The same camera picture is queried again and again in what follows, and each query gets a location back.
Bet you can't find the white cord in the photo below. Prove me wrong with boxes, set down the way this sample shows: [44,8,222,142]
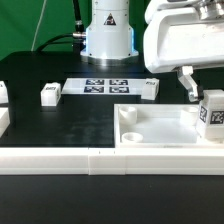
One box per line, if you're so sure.
[31,0,47,52]

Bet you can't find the white square tabletop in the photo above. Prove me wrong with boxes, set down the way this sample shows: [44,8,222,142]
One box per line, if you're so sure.
[114,104,224,149]

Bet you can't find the white front obstacle wall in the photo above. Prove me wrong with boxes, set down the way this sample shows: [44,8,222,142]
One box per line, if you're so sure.
[0,148,224,175]

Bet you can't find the apriltag base sheet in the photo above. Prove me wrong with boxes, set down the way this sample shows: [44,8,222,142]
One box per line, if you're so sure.
[62,78,145,95]

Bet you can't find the white left obstacle wall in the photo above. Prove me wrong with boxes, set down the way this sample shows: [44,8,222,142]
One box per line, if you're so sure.
[0,107,10,137]

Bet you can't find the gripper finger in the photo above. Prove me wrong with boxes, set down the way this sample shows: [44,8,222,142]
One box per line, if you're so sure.
[177,65,204,102]

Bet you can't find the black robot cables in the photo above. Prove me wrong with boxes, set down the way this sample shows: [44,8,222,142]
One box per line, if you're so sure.
[35,0,88,53]

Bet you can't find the white obstacle wall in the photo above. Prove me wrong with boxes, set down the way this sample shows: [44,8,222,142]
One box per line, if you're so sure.
[0,107,10,137]
[0,148,224,175]

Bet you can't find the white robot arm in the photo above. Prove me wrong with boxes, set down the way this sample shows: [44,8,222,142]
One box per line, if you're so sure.
[81,0,224,102]

